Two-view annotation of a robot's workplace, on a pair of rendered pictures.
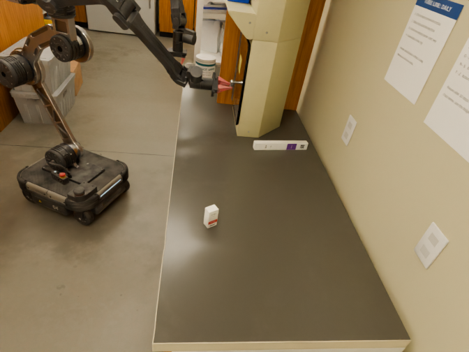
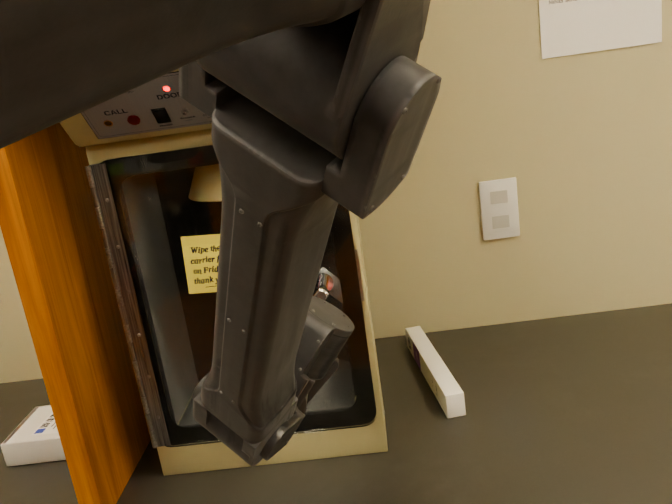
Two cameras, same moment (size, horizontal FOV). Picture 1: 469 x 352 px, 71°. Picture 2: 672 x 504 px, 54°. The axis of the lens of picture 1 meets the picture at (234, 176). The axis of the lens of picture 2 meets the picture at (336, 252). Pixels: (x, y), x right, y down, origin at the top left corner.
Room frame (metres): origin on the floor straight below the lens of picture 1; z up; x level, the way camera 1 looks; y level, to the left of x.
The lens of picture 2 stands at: (1.30, 0.82, 1.46)
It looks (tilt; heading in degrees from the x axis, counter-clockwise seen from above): 15 degrees down; 284
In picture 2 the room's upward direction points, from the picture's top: 8 degrees counter-clockwise
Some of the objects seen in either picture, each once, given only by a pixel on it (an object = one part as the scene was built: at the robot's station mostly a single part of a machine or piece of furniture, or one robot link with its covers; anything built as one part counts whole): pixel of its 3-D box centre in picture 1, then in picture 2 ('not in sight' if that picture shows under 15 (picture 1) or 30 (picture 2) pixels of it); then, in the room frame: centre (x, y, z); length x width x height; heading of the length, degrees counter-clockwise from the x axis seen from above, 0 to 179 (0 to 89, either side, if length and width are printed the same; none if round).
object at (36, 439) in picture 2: not in sight; (69, 429); (1.99, -0.02, 0.96); 0.16 x 0.12 x 0.04; 11
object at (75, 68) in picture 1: (64, 76); not in sight; (3.55, 2.14, 0.14); 0.41 x 0.32 x 0.28; 16
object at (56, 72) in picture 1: (41, 65); not in sight; (2.95, 1.99, 0.49); 0.60 x 0.42 x 0.33; 10
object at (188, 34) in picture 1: (185, 31); not in sight; (1.85, 0.39, 1.30); 0.11 x 0.09 x 0.12; 74
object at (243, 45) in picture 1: (239, 76); (242, 299); (1.62, 0.06, 1.19); 0.30 x 0.01 x 0.40; 10
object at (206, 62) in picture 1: (205, 68); not in sight; (2.15, 0.31, 1.02); 0.13 x 0.13 x 0.15
